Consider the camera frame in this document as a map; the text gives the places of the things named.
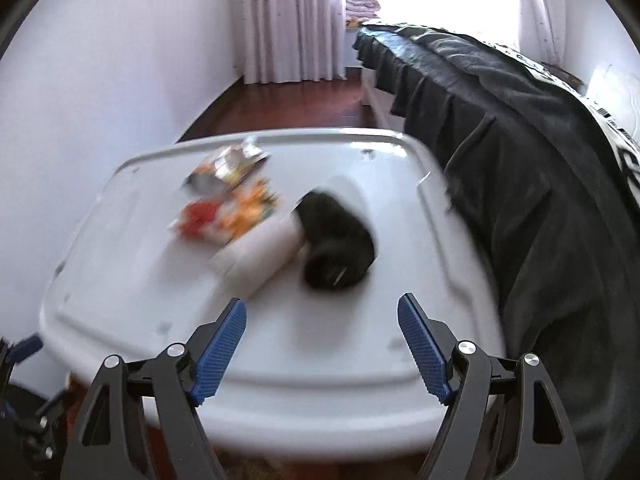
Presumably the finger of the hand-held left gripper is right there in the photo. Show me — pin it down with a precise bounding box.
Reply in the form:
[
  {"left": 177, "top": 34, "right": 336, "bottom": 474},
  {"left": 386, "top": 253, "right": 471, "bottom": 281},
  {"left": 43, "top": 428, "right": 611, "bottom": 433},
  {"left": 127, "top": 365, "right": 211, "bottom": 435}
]
[
  {"left": 22, "top": 387, "right": 71, "bottom": 441},
  {"left": 0, "top": 334, "right": 45, "bottom": 368}
]

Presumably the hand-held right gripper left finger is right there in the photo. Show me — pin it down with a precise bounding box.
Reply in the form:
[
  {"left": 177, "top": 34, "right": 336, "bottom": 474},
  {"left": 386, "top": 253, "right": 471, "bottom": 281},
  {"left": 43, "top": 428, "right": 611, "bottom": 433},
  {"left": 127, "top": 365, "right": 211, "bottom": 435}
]
[{"left": 60, "top": 297, "right": 248, "bottom": 480}]

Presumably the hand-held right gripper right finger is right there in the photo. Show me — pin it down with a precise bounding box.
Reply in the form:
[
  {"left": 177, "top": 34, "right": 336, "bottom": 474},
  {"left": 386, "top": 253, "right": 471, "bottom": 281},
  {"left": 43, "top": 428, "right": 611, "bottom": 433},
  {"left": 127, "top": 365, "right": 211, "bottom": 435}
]
[{"left": 397, "top": 292, "right": 586, "bottom": 480}]

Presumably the white cylindrical bottle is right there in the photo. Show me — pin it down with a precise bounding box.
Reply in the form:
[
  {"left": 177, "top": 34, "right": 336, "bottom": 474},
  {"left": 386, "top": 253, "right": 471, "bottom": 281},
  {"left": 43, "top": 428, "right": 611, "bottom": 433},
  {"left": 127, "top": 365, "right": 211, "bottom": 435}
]
[{"left": 212, "top": 220, "right": 311, "bottom": 301}]

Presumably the orange snack packet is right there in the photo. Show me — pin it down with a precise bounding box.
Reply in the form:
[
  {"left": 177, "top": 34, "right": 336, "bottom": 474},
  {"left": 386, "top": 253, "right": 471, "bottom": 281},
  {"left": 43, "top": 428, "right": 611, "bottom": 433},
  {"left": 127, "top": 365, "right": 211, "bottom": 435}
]
[{"left": 170, "top": 180, "right": 281, "bottom": 246}]

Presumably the silver foil packet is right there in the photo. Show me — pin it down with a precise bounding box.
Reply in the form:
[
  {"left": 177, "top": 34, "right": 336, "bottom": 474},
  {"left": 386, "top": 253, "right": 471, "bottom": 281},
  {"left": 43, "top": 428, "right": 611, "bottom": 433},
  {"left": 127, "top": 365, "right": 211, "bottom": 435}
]
[{"left": 182, "top": 137, "right": 271, "bottom": 196}]

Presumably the dark bed blanket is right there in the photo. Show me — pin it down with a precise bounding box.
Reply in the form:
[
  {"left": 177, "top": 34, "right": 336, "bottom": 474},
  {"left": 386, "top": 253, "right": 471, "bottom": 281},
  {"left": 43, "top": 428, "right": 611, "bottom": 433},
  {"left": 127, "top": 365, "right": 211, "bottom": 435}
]
[{"left": 352, "top": 22, "right": 640, "bottom": 480}]

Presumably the white bed base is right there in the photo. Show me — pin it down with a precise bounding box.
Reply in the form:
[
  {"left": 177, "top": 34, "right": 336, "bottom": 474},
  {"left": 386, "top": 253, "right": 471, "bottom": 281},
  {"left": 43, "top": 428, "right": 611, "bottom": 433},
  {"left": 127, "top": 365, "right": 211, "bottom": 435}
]
[{"left": 361, "top": 62, "right": 406, "bottom": 133}]

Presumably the white pillow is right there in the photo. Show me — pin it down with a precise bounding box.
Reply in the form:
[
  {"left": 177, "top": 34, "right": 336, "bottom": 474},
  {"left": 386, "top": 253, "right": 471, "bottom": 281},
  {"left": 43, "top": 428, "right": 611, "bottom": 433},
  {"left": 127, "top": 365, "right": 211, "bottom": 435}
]
[{"left": 585, "top": 62, "right": 640, "bottom": 131}]

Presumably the pale patterned curtain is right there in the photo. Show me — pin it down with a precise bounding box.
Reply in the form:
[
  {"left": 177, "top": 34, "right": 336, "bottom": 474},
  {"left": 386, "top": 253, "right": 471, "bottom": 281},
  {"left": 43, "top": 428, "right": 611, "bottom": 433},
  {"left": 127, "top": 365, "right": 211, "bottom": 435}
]
[
  {"left": 517, "top": 0, "right": 568, "bottom": 68},
  {"left": 225, "top": 0, "right": 348, "bottom": 85}
]

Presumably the folded pink bedding stack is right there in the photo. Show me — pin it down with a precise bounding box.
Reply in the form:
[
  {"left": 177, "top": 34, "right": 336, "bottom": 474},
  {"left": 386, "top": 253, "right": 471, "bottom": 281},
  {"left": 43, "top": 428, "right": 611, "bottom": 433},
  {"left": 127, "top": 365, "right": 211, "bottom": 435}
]
[{"left": 345, "top": 0, "right": 382, "bottom": 28}]

